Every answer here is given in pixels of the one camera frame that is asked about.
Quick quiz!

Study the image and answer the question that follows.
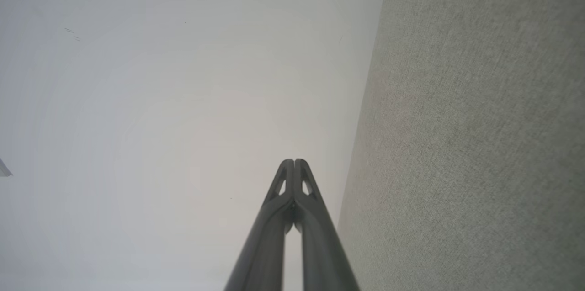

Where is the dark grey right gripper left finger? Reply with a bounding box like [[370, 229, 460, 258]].
[[223, 159, 295, 291]]

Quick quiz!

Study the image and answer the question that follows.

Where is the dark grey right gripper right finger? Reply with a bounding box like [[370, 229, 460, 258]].
[[294, 159, 361, 291]]

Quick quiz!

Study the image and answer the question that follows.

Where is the grey fabric sofa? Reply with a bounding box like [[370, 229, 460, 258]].
[[337, 0, 585, 291]]

